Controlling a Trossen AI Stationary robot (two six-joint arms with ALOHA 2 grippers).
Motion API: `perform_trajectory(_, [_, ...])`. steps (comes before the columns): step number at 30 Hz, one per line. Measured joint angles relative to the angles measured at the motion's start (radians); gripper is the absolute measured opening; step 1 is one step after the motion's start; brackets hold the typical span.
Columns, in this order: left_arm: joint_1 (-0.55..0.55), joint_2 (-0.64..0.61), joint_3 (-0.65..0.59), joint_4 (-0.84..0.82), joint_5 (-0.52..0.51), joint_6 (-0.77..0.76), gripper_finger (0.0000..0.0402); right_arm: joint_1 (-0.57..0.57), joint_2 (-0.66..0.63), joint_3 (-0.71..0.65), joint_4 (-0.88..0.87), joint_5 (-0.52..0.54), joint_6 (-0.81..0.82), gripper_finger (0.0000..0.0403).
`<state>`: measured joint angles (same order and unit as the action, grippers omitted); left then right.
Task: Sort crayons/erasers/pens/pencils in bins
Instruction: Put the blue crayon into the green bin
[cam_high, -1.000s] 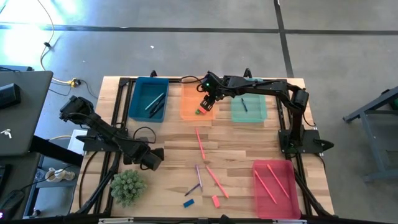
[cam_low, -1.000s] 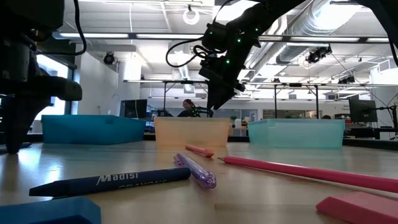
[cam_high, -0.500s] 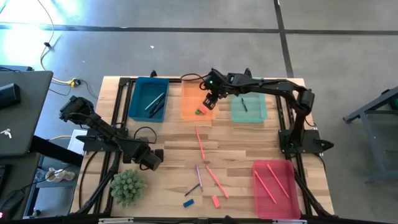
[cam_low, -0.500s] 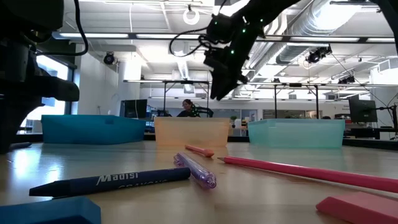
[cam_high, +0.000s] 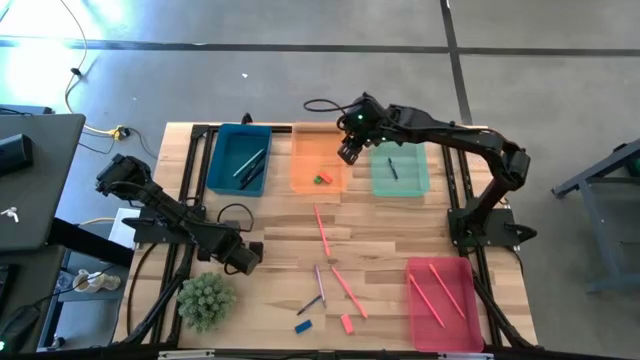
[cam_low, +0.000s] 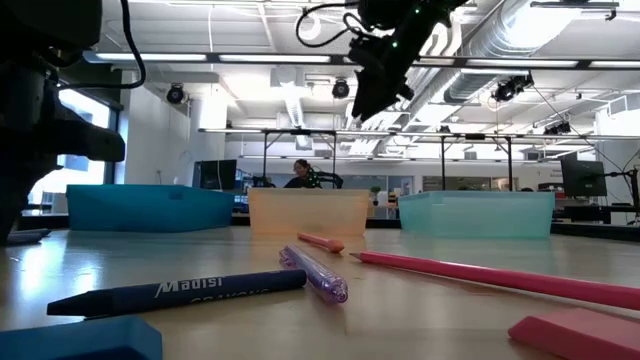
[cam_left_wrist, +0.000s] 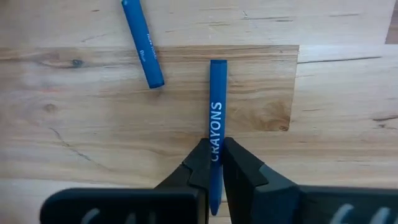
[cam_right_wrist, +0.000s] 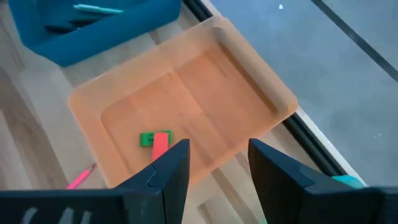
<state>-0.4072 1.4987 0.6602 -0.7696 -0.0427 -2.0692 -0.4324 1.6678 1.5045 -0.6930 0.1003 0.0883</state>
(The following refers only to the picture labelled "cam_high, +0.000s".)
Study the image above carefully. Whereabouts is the light green pen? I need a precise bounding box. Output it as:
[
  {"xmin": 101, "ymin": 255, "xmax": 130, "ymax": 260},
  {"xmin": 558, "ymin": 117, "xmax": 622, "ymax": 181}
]
[{"xmin": 232, "ymin": 148, "xmax": 266, "ymax": 178}]

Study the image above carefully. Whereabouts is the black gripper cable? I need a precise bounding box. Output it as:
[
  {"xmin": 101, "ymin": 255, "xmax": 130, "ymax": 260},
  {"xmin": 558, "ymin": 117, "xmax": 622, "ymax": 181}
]
[
  {"xmin": 302, "ymin": 97, "xmax": 354, "ymax": 115},
  {"xmin": 216, "ymin": 201, "xmax": 257, "ymax": 277}
]

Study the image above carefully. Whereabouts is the grey metal table frame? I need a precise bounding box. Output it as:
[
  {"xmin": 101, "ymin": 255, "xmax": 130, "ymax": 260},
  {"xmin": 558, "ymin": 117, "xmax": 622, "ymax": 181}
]
[{"xmin": 551, "ymin": 138, "xmax": 640, "ymax": 295}]

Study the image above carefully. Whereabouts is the dark blue Madisi crayon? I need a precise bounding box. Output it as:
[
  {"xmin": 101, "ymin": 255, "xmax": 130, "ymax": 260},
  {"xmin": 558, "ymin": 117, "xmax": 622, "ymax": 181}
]
[{"xmin": 296, "ymin": 294, "xmax": 324, "ymax": 317}]

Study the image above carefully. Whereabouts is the beige coiled object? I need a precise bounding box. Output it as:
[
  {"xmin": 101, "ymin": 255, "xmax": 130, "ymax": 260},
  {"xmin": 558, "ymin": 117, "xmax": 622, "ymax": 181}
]
[{"xmin": 72, "ymin": 268, "xmax": 123, "ymax": 295}]

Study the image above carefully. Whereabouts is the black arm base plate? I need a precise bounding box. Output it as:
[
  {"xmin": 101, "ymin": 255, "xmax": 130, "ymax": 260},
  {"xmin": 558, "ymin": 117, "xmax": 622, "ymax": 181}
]
[
  {"xmin": 121, "ymin": 203, "xmax": 207, "ymax": 246},
  {"xmin": 446, "ymin": 206, "xmax": 539, "ymax": 250}
]

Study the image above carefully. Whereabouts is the white floor cable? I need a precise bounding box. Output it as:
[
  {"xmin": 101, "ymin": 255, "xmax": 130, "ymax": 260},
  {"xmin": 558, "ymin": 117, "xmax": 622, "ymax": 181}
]
[{"xmin": 58, "ymin": 0, "xmax": 121, "ymax": 137}]

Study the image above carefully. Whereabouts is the pink translucent plastic bin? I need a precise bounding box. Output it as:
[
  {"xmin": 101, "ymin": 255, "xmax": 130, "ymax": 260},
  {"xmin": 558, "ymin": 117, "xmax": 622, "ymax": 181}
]
[{"xmin": 405, "ymin": 256, "xmax": 485, "ymax": 354}]

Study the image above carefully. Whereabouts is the purple translucent pen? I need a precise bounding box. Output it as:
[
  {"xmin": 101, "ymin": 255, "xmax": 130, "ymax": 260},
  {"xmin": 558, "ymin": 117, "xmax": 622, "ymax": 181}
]
[{"xmin": 313, "ymin": 263, "xmax": 328, "ymax": 309}]

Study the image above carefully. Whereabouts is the orange translucent plastic bin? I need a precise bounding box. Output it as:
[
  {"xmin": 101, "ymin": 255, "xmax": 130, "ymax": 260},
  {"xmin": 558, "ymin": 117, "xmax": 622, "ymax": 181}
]
[{"xmin": 290, "ymin": 121, "xmax": 348, "ymax": 196}]

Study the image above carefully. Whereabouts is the black aluminium table frame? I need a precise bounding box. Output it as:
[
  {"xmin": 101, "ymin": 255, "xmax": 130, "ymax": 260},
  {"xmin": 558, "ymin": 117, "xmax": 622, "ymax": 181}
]
[{"xmin": 114, "ymin": 110, "xmax": 539, "ymax": 360}]

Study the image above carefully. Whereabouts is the blue plastic bin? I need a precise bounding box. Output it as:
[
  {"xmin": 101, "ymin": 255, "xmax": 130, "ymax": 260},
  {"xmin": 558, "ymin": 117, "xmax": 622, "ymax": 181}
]
[{"xmin": 206, "ymin": 122, "xmax": 274, "ymax": 198}]

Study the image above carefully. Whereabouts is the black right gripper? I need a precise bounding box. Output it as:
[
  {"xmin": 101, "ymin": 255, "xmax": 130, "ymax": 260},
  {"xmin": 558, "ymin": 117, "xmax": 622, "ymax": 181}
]
[{"xmin": 338, "ymin": 93, "xmax": 394, "ymax": 167}]

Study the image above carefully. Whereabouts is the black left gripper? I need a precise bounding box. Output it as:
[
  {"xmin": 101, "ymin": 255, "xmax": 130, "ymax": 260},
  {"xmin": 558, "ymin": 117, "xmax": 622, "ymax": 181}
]
[{"xmin": 196, "ymin": 224, "xmax": 265, "ymax": 277}]

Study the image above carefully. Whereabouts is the black desk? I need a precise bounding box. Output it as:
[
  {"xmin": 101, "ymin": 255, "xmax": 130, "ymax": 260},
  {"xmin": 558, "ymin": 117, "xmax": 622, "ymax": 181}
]
[{"xmin": 0, "ymin": 112, "xmax": 87, "ymax": 252}]

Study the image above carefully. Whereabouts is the white paper sheet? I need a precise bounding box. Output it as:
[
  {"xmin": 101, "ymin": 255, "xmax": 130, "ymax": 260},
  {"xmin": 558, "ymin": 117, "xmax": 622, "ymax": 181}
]
[{"xmin": 108, "ymin": 206, "xmax": 143, "ymax": 250}]

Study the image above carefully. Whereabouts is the silver bracket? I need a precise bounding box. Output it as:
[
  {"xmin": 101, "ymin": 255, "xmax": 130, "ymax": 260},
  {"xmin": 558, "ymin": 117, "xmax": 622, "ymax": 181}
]
[
  {"xmin": 438, "ymin": 351, "xmax": 495, "ymax": 360},
  {"xmin": 158, "ymin": 349, "xmax": 217, "ymax": 360}
]

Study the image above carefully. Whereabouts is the black desk beam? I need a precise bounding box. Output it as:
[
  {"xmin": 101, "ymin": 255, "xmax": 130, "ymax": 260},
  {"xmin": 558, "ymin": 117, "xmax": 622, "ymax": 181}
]
[{"xmin": 47, "ymin": 216, "xmax": 135, "ymax": 269}]

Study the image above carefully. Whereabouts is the pink pencil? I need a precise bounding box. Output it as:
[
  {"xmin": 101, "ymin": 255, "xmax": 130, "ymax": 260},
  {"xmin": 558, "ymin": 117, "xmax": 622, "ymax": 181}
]
[
  {"xmin": 313, "ymin": 203, "xmax": 332, "ymax": 258},
  {"xmin": 330, "ymin": 265, "xmax": 370, "ymax": 320},
  {"xmin": 408, "ymin": 273, "xmax": 446, "ymax": 330},
  {"xmin": 428, "ymin": 263, "xmax": 467, "ymax": 320}
]

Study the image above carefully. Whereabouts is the green artificial plant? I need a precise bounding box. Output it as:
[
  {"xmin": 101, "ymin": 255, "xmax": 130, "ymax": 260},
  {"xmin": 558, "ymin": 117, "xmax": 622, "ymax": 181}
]
[{"xmin": 176, "ymin": 271, "xmax": 237, "ymax": 335}]

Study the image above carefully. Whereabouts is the black box device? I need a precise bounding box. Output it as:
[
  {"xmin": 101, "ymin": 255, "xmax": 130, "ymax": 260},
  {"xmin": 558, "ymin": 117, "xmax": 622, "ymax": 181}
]
[{"xmin": 0, "ymin": 133, "xmax": 35, "ymax": 177}]

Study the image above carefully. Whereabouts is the teal translucent plastic bin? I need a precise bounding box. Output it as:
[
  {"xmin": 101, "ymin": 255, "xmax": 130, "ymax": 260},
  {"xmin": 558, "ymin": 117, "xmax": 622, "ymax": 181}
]
[{"xmin": 370, "ymin": 139, "xmax": 432, "ymax": 198}]

